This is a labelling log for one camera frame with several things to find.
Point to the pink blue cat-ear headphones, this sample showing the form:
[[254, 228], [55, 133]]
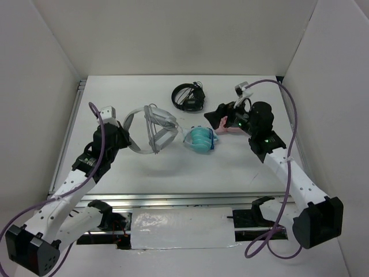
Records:
[[222, 129]]

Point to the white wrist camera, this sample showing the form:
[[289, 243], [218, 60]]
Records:
[[243, 92], [108, 115]]

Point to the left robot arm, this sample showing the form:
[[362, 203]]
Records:
[[37, 244]]

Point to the white taped cover plate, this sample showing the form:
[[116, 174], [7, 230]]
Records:
[[182, 228]]

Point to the black headphones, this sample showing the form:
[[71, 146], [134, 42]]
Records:
[[189, 97]]

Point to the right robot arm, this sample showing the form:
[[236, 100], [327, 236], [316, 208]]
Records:
[[320, 216]]

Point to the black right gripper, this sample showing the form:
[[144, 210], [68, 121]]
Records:
[[214, 117]]

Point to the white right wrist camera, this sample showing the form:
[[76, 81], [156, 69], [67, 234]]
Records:
[[243, 92]]

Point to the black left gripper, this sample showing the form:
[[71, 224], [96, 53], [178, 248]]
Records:
[[124, 134]]

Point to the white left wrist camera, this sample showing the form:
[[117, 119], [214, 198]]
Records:
[[108, 115]]

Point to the grey white over-ear headphones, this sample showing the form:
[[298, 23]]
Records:
[[161, 127]]

